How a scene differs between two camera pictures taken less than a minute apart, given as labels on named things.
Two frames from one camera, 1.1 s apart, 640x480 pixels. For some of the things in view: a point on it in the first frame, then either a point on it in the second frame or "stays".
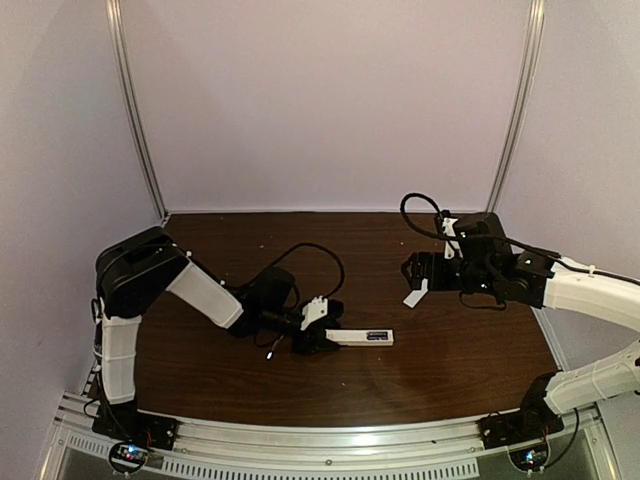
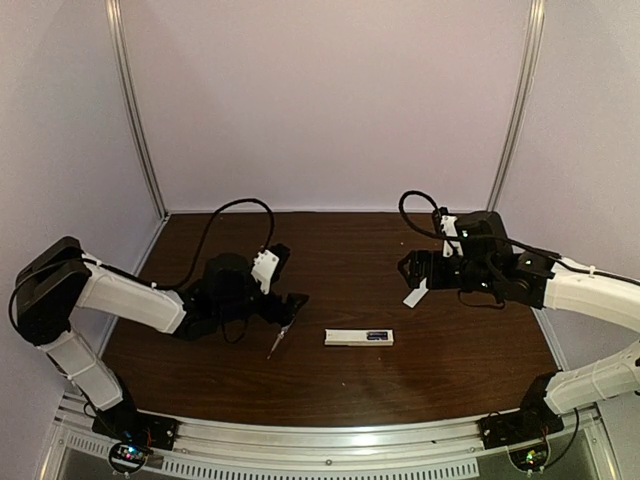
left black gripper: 317,338 to 282,307
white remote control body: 360,337 stays
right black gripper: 435,273 stays
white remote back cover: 415,297 stays
